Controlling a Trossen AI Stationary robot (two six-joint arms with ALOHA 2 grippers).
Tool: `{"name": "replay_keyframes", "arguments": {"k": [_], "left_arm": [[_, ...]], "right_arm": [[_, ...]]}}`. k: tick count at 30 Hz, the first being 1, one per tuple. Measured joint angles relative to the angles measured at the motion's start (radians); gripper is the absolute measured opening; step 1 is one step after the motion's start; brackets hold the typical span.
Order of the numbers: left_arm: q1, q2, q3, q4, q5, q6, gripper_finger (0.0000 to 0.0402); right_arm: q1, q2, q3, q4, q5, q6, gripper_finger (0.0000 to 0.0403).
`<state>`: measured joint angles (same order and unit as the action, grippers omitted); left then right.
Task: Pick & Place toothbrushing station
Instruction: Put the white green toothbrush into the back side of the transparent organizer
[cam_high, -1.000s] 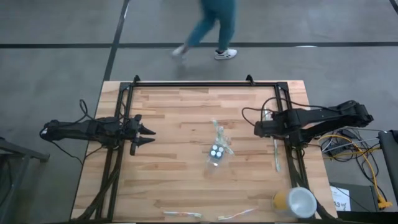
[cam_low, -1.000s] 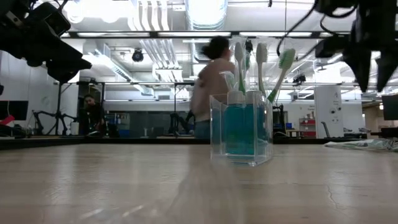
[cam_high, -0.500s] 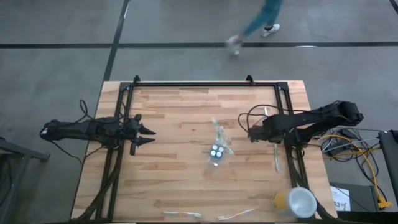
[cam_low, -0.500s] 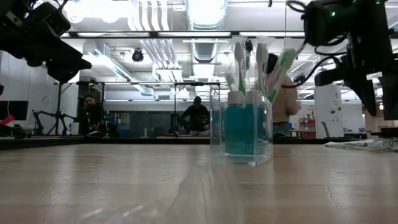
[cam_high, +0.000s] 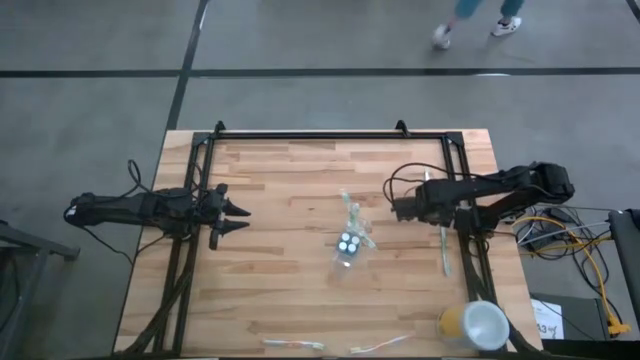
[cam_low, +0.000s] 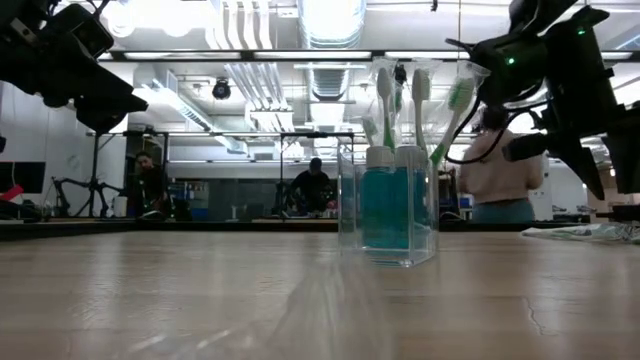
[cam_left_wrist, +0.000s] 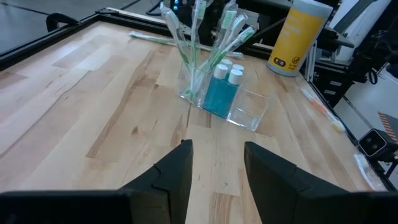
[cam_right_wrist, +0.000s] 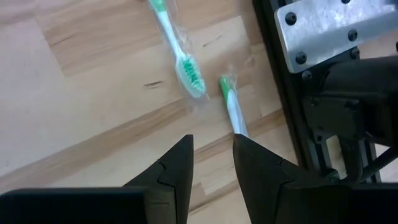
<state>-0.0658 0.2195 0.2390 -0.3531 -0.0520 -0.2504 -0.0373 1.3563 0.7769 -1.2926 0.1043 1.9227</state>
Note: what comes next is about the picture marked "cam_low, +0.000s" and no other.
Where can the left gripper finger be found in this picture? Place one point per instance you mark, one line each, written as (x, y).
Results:
(102, 122)
(125, 102)

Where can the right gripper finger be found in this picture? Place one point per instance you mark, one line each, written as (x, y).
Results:
(575, 162)
(627, 160)

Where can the blue mouthwash bottle white cap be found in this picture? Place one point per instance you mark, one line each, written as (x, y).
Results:
(377, 200)
(412, 200)

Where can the clear acrylic container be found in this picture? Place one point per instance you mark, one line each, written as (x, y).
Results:
(350, 225)

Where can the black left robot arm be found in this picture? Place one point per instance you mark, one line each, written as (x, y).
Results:
(15, 30)

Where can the black background robot arm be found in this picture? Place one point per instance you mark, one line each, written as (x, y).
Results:
(92, 184)

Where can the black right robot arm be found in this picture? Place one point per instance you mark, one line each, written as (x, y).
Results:
(575, 65)

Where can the person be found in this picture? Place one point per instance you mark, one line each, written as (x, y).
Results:
(312, 187)
(500, 175)
(147, 185)

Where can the white paper cup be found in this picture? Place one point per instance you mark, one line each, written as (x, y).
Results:
(120, 206)

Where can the white LED light strip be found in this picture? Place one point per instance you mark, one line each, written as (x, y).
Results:
(450, 55)
(200, 55)
(617, 55)
(312, 55)

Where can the black computer monitor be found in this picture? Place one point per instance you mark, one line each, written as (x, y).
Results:
(22, 176)

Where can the black round ceiling spotlight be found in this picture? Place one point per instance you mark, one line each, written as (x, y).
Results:
(221, 90)

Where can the red flat object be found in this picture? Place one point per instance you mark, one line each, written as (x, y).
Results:
(10, 193)

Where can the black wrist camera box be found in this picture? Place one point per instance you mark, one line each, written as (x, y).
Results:
(80, 30)

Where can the black aluminium table frame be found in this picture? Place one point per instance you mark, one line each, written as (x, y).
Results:
(30, 230)

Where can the black overhead frame bar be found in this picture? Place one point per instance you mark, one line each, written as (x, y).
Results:
(246, 55)

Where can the black overhead rig camera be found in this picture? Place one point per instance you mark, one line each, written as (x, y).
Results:
(400, 75)

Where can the silver round ventilation duct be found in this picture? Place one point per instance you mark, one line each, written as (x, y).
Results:
(330, 82)

